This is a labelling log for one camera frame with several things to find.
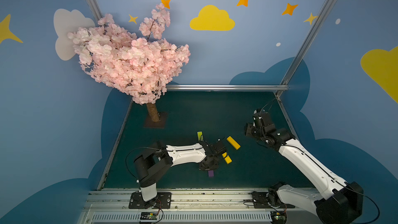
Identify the yellow block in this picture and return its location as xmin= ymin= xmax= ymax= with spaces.
xmin=222 ymin=152 xmax=232 ymax=164
xmin=227 ymin=136 xmax=240 ymax=150

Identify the lime green block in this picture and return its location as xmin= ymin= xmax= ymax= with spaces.
xmin=197 ymin=131 xmax=204 ymax=142

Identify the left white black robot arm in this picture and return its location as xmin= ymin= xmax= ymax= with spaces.
xmin=134 ymin=140 xmax=227 ymax=202

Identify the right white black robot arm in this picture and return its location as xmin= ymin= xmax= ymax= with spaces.
xmin=245 ymin=109 xmax=364 ymax=224

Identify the right green circuit board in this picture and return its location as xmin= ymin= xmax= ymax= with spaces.
xmin=271 ymin=212 xmax=287 ymax=224

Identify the green circuit board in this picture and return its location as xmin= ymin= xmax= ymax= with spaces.
xmin=271 ymin=212 xmax=287 ymax=224
xmin=140 ymin=212 xmax=158 ymax=221

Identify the left green circuit board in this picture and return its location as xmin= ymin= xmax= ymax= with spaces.
xmin=140 ymin=212 xmax=158 ymax=221

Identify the pink cherry blossom tree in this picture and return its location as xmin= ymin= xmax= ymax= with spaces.
xmin=67 ymin=3 xmax=190 ymax=122

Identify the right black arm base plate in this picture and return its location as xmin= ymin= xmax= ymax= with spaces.
xmin=251 ymin=191 xmax=295 ymax=209

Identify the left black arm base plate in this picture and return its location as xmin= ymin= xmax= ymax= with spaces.
xmin=128 ymin=191 xmax=172 ymax=209

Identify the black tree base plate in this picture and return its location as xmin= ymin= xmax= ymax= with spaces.
xmin=144 ymin=112 xmax=168 ymax=129

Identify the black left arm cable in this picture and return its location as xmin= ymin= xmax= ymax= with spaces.
xmin=125 ymin=147 xmax=162 ymax=181

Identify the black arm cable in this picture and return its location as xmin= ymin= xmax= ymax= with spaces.
xmin=345 ymin=183 xmax=380 ymax=224
xmin=125 ymin=147 xmax=162 ymax=181

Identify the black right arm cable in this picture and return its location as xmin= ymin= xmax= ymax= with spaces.
xmin=345 ymin=183 xmax=380 ymax=224

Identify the aluminium rail front frame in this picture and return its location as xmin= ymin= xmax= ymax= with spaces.
xmin=77 ymin=188 xmax=321 ymax=224

